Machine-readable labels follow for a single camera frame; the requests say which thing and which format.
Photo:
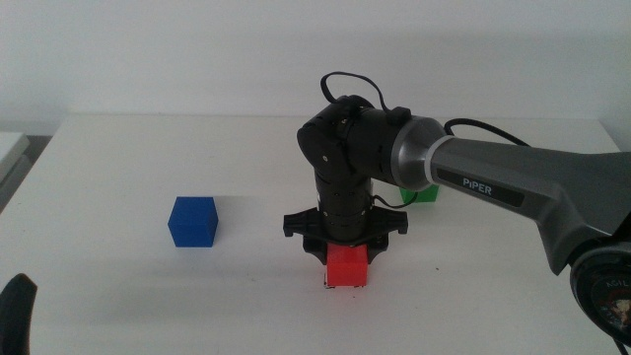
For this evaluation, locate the white side cabinet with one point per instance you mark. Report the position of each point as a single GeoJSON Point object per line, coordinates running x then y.
{"type": "Point", "coordinates": [9, 153]}

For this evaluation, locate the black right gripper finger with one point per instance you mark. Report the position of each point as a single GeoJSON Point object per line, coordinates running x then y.
{"type": "Point", "coordinates": [377, 248]}
{"type": "Point", "coordinates": [315, 247]}

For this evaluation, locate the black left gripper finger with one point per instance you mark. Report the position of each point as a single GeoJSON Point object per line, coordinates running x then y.
{"type": "Point", "coordinates": [16, 315]}

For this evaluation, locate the green cube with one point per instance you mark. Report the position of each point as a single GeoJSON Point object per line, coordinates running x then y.
{"type": "Point", "coordinates": [427, 194]}

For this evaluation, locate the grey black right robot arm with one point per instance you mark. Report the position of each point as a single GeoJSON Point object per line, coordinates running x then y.
{"type": "Point", "coordinates": [498, 167]}

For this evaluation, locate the red cube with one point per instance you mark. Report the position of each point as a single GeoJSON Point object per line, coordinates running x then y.
{"type": "Point", "coordinates": [347, 268]}

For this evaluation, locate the blue cube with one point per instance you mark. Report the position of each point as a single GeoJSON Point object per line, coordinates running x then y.
{"type": "Point", "coordinates": [193, 223]}

